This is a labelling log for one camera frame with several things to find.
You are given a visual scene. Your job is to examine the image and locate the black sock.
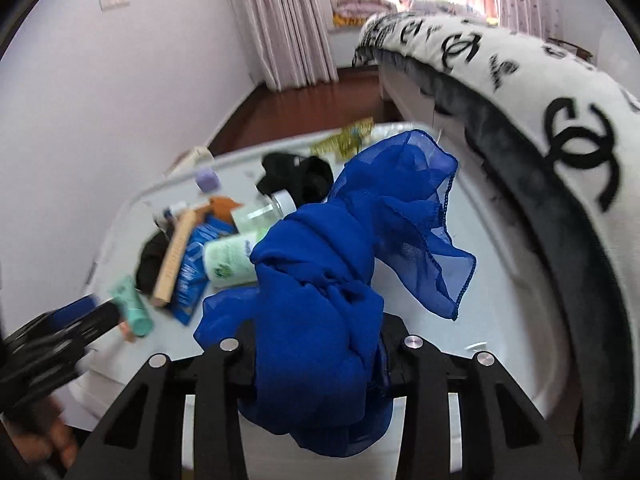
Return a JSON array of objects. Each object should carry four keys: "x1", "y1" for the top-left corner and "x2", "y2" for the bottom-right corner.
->
[
  {"x1": 256, "y1": 152, "x2": 334, "y2": 207},
  {"x1": 134, "y1": 229, "x2": 174, "y2": 296}
]

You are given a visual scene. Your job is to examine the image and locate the blue chiffon scarf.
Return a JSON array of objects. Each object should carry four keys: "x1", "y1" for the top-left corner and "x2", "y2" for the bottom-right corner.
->
[{"x1": 194, "y1": 130, "x2": 476, "y2": 457}]

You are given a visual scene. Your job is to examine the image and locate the person left hand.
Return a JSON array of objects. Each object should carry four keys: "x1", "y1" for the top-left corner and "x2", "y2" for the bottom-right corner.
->
[{"x1": 3, "y1": 396, "x2": 78, "y2": 469}]

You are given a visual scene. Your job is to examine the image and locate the peach white cosmetic tube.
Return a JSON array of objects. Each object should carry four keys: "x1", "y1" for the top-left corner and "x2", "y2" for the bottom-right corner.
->
[{"x1": 118, "y1": 321, "x2": 136, "y2": 342}]

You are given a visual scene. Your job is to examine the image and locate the teal cosmetic tube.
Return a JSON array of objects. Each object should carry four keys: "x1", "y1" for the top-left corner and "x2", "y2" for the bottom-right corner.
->
[{"x1": 110, "y1": 275, "x2": 153, "y2": 338}]

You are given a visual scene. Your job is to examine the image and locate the tan cardboard box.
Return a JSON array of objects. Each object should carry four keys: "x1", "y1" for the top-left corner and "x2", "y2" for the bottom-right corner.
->
[{"x1": 151, "y1": 209, "x2": 198, "y2": 308}]

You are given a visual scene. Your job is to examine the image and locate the blue foil packet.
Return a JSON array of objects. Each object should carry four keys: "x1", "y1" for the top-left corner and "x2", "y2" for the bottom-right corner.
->
[{"x1": 168, "y1": 214, "x2": 236, "y2": 325}]

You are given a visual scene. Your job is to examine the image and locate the white plastic storage lid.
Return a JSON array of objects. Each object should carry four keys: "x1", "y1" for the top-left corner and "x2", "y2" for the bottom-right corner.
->
[{"x1": 67, "y1": 120, "x2": 574, "y2": 480}]

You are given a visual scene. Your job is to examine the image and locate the white blue glue tube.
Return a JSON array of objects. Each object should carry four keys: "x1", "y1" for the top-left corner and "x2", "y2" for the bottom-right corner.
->
[{"x1": 153, "y1": 202, "x2": 189, "y2": 229}]

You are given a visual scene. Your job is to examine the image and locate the white green label bottle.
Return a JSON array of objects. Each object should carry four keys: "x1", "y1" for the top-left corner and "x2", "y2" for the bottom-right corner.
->
[{"x1": 203, "y1": 229, "x2": 268, "y2": 289}]

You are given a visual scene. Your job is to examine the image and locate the brown orange sock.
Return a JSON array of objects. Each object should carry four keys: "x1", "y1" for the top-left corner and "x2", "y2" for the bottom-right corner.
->
[{"x1": 194, "y1": 196, "x2": 242, "y2": 226}]

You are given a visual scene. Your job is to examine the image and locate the purple small box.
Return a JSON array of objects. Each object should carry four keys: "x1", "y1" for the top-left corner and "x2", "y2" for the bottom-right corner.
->
[{"x1": 194, "y1": 167, "x2": 220, "y2": 193}]

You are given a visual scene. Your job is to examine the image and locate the small white green bottle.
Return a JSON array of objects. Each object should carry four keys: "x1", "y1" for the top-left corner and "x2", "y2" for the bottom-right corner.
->
[{"x1": 231, "y1": 191, "x2": 297, "y2": 233}]

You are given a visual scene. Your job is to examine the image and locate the white brown floor object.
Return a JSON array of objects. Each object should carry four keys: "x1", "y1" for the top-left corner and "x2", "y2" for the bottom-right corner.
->
[{"x1": 164, "y1": 146, "x2": 214, "y2": 177}]

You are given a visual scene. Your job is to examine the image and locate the black white logo blanket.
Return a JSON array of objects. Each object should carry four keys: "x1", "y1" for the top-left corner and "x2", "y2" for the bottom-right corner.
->
[{"x1": 355, "y1": 12, "x2": 639, "y2": 479}]

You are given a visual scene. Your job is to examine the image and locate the gold tinsel wrapper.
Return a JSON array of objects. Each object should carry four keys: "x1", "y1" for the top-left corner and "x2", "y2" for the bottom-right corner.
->
[{"x1": 310, "y1": 117, "x2": 375, "y2": 162}]

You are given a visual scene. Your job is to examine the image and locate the pink striped curtain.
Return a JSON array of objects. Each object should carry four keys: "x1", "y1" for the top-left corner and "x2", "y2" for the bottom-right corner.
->
[{"x1": 231, "y1": 0, "x2": 338, "y2": 91}]

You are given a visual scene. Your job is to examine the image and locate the folded bedding on windowsill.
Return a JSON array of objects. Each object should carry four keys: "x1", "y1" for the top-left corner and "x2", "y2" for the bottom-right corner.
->
[{"x1": 332, "y1": 0, "x2": 397, "y2": 28}]

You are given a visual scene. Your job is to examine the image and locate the wall outlet plate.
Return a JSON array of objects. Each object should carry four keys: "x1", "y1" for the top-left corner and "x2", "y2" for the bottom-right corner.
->
[{"x1": 98, "y1": 0, "x2": 130, "y2": 12}]

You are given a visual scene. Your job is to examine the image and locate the white bed frame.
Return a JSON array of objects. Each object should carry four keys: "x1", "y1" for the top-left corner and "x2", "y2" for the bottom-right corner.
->
[{"x1": 378, "y1": 64, "x2": 450, "y2": 129}]

